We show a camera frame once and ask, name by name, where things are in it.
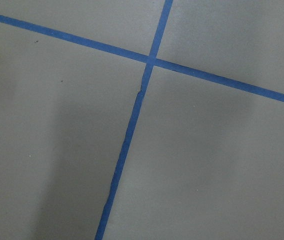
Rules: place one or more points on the blue tape strip crossing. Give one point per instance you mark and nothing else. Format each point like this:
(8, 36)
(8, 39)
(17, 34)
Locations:
(82, 41)

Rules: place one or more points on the blue tape strip long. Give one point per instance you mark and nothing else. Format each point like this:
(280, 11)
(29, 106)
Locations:
(149, 65)

